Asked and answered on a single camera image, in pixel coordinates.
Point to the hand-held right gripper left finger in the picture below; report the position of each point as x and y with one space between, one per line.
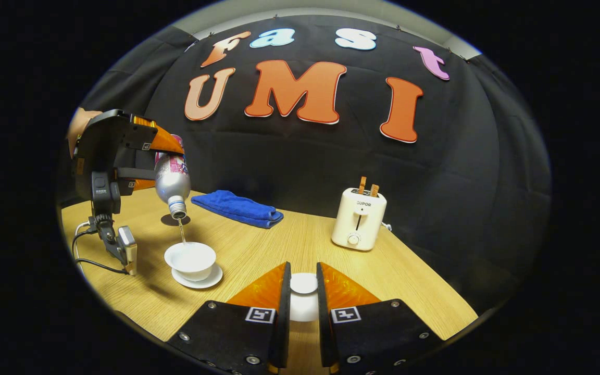
248 333

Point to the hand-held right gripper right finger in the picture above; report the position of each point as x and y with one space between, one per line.
367 338

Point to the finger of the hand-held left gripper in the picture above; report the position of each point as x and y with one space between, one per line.
136 177
162 139

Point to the silver water bottle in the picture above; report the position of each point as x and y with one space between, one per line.
171 179

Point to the white teacup lid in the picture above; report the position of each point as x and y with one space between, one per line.
303 284

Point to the white teacup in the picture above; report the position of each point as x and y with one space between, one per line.
190 258

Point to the blue folded towel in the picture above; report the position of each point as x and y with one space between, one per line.
237 207

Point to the white toaster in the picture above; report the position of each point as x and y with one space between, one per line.
357 221

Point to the toast slice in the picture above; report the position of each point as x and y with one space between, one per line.
362 185
374 190

